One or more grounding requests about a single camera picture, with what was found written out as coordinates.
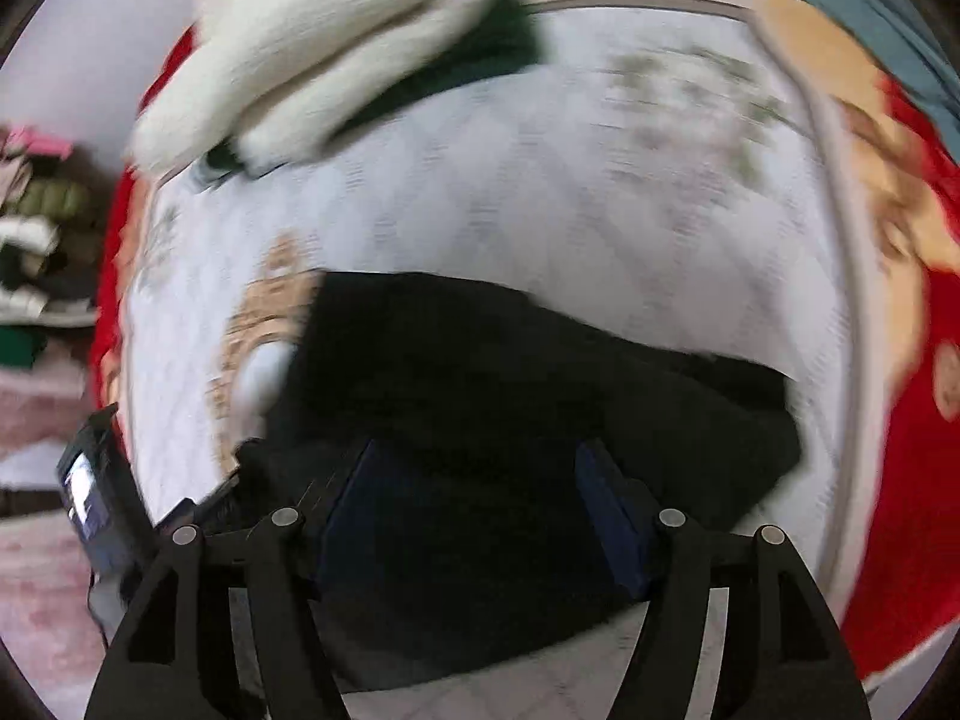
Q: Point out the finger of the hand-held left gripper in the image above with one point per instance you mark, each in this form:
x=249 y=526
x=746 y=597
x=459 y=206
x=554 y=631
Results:
x=214 y=495

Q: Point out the red printed blanket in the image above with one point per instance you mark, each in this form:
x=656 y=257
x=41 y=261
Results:
x=915 y=540

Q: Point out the pile of mixed clothes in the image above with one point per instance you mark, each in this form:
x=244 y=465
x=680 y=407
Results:
x=37 y=270

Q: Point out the white quilted bed cover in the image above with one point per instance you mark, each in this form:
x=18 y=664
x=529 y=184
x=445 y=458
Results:
x=562 y=202

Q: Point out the black garment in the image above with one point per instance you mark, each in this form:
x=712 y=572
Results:
x=487 y=390

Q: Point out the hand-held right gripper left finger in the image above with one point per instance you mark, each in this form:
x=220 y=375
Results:
x=360 y=517

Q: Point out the teal cloth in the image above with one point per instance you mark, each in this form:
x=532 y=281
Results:
x=862 y=0

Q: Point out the dark green cloth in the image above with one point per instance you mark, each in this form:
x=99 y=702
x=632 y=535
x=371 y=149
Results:
x=502 y=37

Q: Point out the white knit cloth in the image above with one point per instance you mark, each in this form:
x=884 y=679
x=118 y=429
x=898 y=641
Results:
x=315 y=22

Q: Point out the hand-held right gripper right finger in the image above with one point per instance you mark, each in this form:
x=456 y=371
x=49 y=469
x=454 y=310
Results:
x=611 y=517

